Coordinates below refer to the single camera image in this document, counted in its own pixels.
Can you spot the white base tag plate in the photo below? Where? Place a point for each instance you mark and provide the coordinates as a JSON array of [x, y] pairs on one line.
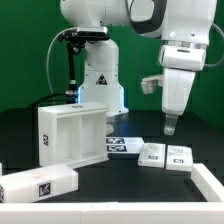
[[130, 145]]

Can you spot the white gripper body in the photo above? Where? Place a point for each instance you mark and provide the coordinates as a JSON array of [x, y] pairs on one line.
[[177, 85]]

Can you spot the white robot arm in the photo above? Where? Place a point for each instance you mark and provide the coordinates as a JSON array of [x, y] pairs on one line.
[[182, 26]]

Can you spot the white workspace fence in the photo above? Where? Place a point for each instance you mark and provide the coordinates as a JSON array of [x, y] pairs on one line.
[[209, 212]]

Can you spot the white cabinet body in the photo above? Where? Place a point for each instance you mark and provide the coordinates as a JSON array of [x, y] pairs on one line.
[[72, 134]]

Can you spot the small white cabinet door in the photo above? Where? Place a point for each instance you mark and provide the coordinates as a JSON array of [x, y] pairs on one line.
[[152, 155]]

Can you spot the long white cabinet top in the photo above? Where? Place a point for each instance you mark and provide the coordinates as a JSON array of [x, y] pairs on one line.
[[37, 184]]

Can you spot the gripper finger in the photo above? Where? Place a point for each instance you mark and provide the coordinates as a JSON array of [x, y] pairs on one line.
[[170, 124]]

